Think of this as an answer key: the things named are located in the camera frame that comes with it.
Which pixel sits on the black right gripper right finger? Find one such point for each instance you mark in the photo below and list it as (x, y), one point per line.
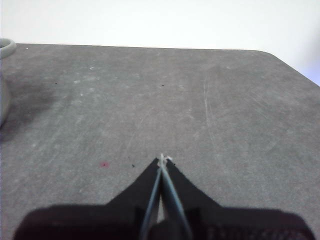
(225, 222)

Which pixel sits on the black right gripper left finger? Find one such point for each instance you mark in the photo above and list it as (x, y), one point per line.
(100, 222)

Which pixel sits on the grey-green electric pot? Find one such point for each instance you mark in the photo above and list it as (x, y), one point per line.
(9, 48)

